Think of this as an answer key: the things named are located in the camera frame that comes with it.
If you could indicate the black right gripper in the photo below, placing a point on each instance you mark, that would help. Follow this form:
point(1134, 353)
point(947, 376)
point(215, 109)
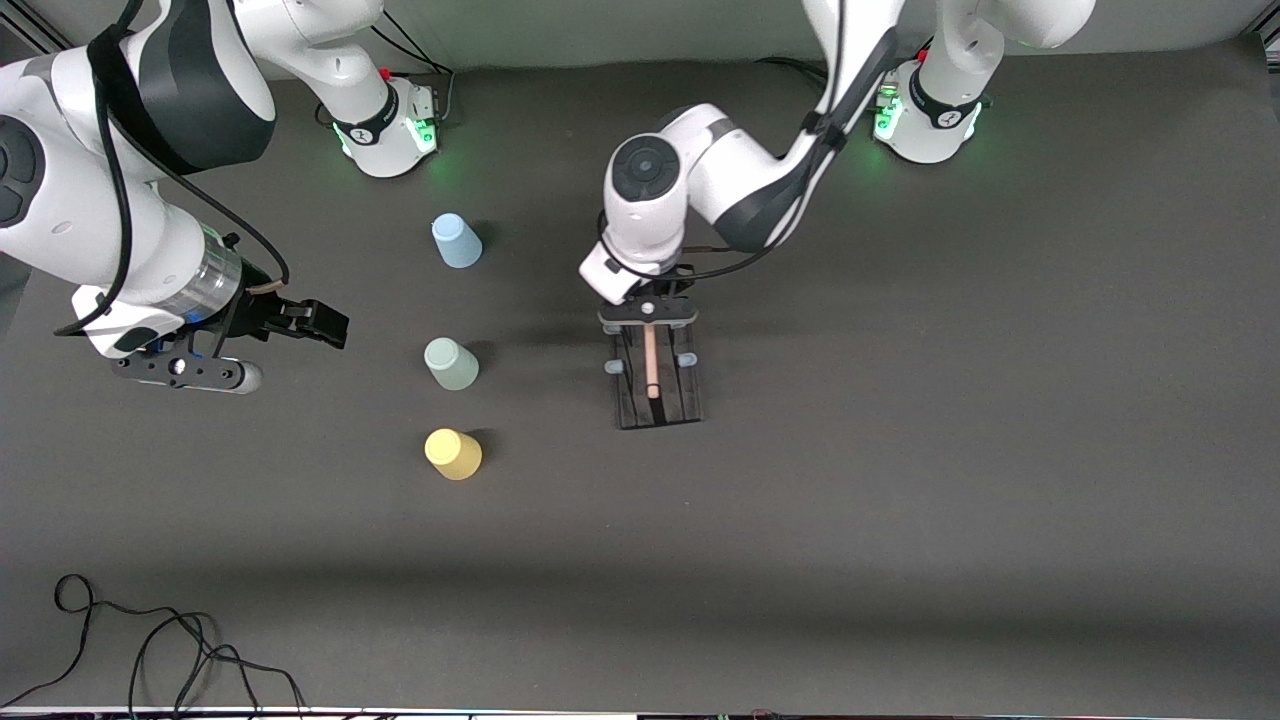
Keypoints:
point(262, 308)

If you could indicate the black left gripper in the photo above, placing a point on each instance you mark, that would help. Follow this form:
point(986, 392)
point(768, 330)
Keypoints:
point(682, 280)

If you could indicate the pale green plastic cup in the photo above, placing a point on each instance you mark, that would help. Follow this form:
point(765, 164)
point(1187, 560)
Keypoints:
point(452, 364)

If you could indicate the yellow plastic cup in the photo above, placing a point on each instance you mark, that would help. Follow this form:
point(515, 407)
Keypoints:
point(453, 454)

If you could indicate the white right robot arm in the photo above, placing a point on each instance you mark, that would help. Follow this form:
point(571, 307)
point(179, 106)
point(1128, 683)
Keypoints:
point(80, 200)

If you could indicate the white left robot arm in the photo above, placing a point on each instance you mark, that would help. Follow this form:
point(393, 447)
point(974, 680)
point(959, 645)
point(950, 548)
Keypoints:
point(650, 200)

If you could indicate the light blue plastic cup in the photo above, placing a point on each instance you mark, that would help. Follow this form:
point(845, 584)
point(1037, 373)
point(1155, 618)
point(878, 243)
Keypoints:
point(457, 242)

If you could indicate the black aluminium frame rail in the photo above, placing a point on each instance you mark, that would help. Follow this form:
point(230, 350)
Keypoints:
point(30, 22)

